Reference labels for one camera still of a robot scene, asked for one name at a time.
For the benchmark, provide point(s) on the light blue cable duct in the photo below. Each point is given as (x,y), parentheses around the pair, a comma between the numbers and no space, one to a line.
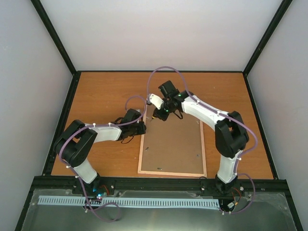
(130,202)

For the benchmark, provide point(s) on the metal base plate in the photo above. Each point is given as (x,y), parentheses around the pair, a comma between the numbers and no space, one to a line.
(255,212)

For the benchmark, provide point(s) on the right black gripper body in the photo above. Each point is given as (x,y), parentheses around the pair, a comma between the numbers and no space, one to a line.
(163,116)

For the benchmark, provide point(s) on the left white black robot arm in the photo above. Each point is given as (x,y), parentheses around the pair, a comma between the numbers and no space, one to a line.
(75,143)

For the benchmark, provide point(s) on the black aluminium cage frame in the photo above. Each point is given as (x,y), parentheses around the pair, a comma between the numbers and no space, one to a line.
(52,183)

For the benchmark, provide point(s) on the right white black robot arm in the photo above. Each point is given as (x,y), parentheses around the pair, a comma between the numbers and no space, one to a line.
(231,136)

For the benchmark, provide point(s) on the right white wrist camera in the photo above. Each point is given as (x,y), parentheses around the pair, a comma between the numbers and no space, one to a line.
(155,100)

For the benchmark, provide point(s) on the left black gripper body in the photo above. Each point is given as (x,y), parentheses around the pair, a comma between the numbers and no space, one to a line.
(137,131)

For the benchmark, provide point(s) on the pink wooden picture frame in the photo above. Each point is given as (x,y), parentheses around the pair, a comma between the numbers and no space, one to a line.
(173,173)

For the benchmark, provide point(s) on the brown frame backing board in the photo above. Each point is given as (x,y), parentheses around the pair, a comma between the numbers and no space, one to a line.
(173,144)

